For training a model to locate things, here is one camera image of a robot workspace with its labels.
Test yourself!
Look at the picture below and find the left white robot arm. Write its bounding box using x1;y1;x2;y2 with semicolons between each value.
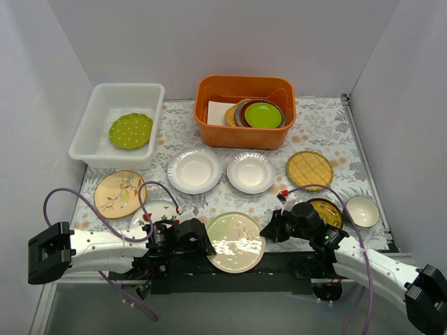
27;218;217;285

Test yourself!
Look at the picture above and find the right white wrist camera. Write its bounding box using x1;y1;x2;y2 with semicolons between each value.
277;190;297;212

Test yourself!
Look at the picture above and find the purple cable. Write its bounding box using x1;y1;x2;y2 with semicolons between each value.
42;180;184;322
279;184;375;335

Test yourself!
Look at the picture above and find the dark red plate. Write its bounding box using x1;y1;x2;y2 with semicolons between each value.
241;99;286;128

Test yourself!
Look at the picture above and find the white plastic bin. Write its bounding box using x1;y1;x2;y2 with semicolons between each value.
69;83;165;170

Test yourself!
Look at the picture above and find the grey speckled plate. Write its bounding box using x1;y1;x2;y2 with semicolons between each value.
234;99;250;127

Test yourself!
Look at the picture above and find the pale green cream plate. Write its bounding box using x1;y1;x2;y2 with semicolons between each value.
206;212;265;274

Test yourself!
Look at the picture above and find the white watermelon pattern plate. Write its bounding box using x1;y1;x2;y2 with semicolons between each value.
130;200;179;228

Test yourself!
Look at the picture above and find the green polka dot plate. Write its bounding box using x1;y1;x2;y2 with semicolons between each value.
109;112;153;150

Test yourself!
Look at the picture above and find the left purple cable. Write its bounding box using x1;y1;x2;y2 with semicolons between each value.
42;180;184;322

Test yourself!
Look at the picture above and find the small woven bamboo tray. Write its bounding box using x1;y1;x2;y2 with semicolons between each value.
225;103;239;127

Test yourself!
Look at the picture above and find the yellow brown ornate plate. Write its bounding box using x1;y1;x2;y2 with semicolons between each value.
308;198;344;229

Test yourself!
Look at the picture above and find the white paper sheet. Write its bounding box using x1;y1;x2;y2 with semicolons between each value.
207;101;234;126

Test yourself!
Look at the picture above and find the small white paper plate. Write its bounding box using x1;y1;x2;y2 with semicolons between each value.
226;152;276;194

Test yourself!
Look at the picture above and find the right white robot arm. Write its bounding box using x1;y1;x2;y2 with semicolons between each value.
261;202;446;334

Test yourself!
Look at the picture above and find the black aluminium base frame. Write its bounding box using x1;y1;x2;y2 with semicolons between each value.
41;240;420;304

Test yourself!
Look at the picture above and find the lime green round plate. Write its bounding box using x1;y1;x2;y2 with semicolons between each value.
244;102;282;128

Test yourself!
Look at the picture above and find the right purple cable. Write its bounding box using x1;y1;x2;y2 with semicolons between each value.
279;184;375;335

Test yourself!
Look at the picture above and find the tan bird pattern plate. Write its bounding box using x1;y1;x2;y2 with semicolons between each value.
94;170;144;220

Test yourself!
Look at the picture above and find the white bowl teal rim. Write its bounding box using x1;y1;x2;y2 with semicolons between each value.
343;196;380;228

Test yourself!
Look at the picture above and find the large white paper plate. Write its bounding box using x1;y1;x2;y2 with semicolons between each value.
167;147;222;195

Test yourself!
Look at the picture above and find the floral pattern table mat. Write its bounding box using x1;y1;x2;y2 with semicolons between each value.
71;98;389;251

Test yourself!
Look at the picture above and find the round woven bamboo mat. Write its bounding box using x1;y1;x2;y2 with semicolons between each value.
286;151;334;191

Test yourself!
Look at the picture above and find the orange plastic bin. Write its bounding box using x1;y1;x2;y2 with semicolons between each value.
193;75;297;150

